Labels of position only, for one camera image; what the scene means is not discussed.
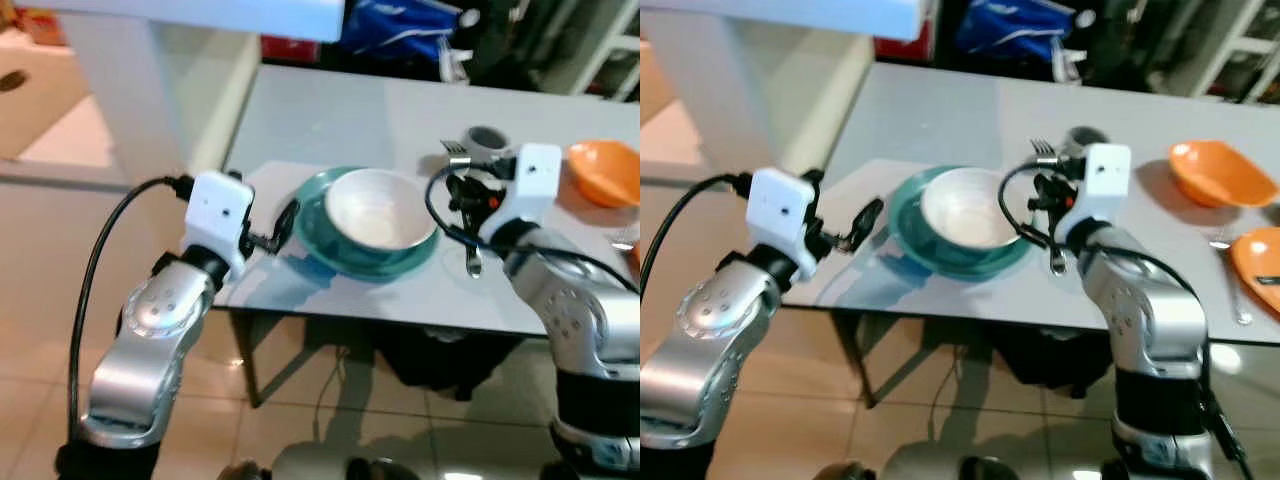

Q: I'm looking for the white ceramic bowl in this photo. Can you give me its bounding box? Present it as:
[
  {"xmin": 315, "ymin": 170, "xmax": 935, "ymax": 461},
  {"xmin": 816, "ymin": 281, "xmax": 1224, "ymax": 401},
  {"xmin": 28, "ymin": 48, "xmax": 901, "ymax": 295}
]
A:
[
  {"xmin": 323, "ymin": 168, "xmax": 439, "ymax": 251},
  {"xmin": 919, "ymin": 167, "xmax": 1032, "ymax": 251}
]

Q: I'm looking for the black bag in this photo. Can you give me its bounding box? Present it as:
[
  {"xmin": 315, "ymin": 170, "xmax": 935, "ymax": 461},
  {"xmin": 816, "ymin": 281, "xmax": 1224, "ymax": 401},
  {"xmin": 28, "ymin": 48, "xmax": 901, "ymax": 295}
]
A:
[
  {"xmin": 985, "ymin": 330, "xmax": 1123, "ymax": 403},
  {"xmin": 375, "ymin": 325, "xmax": 523, "ymax": 403}
]

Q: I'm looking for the blue bag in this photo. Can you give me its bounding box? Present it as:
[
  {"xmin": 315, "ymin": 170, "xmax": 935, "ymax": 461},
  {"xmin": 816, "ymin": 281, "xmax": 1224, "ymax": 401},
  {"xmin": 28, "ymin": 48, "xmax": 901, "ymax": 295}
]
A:
[
  {"xmin": 953, "ymin": 0, "xmax": 1087, "ymax": 61},
  {"xmin": 340, "ymin": 0, "xmax": 467, "ymax": 61}
]

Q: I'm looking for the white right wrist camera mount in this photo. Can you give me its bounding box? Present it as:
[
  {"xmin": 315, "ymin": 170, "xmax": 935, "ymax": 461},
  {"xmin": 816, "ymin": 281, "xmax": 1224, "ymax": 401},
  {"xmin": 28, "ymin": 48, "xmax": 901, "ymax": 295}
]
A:
[
  {"xmin": 1060, "ymin": 143, "xmax": 1133, "ymax": 241},
  {"xmin": 480, "ymin": 143, "xmax": 563, "ymax": 241}
]

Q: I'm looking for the dark metal table leg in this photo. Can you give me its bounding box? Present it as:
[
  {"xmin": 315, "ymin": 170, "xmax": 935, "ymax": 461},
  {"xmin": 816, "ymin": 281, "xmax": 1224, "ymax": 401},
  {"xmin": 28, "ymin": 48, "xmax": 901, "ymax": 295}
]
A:
[
  {"xmin": 843, "ymin": 310, "xmax": 878, "ymax": 408},
  {"xmin": 229, "ymin": 310, "xmax": 264, "ymax": 408}
]

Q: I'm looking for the orange bowl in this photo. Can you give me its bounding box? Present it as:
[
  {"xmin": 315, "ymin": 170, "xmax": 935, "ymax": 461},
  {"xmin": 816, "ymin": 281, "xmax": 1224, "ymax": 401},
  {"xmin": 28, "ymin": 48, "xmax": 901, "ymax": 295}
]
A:
[
  {"xmin": 1168, "ymin": 140, "xmax": 1280, "ymax": 209},
  {"xmin": 565, "ymin": 140, "xmax": 641, "ymax": 209},
  {"xmin": 1229, "ymin": 228, "xmax": 1280, "ymax": 314}
]

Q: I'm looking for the white table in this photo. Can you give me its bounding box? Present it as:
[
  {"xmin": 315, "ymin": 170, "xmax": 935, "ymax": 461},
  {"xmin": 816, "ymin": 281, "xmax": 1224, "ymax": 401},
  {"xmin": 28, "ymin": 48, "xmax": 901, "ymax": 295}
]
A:
[
  {"xmin": 640, "ymin": 0, "xmax": 927, "ymax": 183},
  {"xmin": 30, "ymin": 0, "xmax": 347, "ymax": 183}
]

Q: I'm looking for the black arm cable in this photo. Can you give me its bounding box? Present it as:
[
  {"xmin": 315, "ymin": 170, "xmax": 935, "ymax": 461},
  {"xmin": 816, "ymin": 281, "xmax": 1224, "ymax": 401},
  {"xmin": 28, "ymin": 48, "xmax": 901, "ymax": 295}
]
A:
[
  {"xmin": 65, "ymin": 175, "xmax": 196, "ymax": 443},
  {"xmin": 423, "ymin": 165, "xmax": 641, "ymax": 297},
  {"xmin": 997, "ymin": 160, "xmax": 1257, "ymax": 480},
  {"xmin": 640, "ymin": 172, "xmax": 754, "ymax": 293}
]

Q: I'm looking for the silver metal fork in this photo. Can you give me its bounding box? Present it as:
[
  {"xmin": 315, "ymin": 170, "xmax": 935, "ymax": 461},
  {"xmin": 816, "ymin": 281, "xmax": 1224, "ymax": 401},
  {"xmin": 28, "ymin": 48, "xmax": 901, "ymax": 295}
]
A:
[
  {"xmin": 1030, "ymin": 139, "xmax": 1069, "ymax": 277},
  {"xmin": 441, "ymin": 139, "xmax": 485, "ymax": 278}
]

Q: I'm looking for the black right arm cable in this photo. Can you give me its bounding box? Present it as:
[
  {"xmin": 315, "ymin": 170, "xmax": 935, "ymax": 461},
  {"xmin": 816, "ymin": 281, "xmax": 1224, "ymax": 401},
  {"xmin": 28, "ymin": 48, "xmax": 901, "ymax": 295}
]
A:
[
  {"xmin": 423, "ymin": 165, "xmax": 641, "ymax": 297},
  {"xmin": 997, "ymin": 160, "xmax": 1257, "ymax": 480}
]

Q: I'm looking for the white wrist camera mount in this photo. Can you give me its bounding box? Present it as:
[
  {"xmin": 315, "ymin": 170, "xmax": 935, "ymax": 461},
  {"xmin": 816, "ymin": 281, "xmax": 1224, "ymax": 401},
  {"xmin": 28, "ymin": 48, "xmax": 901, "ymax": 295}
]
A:
[
  {"xmin": 1060, "ymin": 143, "xmax": 1133, "ymax": 241},
  {"xmin": 745, "ymin": 167, "xmax": 821, "ymax": 281},
  {"xmin": 480, "ymin": 143, "xmax": 563, "ymax": 241},
  {"xmin": 180, "ymin": 170, "xmax": 256, "ymax": 281}
]

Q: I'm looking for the white shelf frame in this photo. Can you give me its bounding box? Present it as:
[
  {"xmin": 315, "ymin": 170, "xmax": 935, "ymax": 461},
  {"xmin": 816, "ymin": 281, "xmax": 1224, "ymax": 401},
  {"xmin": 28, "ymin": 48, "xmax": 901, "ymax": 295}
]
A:
[
  {"xmin": 540, "ymin": 0, "xmax": 641, "ymax": 103},
  {"xmin": 1165, "ymin": 0, "xmax": 1280, "ymax": 103}
]

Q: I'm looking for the grey cup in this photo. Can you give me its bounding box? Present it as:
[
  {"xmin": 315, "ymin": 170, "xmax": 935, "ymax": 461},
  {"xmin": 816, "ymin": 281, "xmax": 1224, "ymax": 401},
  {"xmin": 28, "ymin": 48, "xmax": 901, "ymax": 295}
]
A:
[
  {"xmin": 467, "ymin": 125, "xmax": 517, "ymax": 167},
  {"xmin": 1064, "ymin": 126, "xmax": 1110, "ymax": 161}
]

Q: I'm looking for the red box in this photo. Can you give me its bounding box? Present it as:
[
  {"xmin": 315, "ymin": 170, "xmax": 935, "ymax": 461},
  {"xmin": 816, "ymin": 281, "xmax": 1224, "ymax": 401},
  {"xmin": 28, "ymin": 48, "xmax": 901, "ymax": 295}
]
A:
[
  {"xmin": 261, "ymin": 35, "xmax": 322, "ymax": 64},
  {"xmin": 874, "ymin": 35, "xmax": 932, "ymax": 62}
]

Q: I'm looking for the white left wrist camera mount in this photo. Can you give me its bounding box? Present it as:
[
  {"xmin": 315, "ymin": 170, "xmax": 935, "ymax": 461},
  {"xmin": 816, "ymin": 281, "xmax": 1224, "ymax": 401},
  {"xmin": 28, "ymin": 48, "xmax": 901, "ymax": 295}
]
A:
[
  {"xmin": 745, "ymin": 167, "xmax": 821, "ymax": 281},
  {"xmin": 180, "ymin": 170, "xmax": 256, "ymax": 281}
]

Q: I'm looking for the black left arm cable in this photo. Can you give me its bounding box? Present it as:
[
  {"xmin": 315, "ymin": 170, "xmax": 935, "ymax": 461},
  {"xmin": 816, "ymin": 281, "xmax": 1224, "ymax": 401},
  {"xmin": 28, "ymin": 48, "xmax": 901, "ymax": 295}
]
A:
[
  {"xmin": 65, "ymin": 175, "xmax": 196, "ymax": 443},
  {"xmin": 640, "ymin": 172, "xmax": 754, "ymax": 293}
]

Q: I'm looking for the teal round plate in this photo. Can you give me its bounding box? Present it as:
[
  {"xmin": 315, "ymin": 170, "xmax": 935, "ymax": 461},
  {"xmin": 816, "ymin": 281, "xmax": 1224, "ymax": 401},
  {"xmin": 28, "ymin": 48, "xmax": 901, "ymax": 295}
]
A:
[
  {"xmin": 885, "ymin": 165, "xmax": 1036, "ymax": 280},
  {"xmin": 293, "ymin": 165, "xmax": 442, "ymax": 280}
]

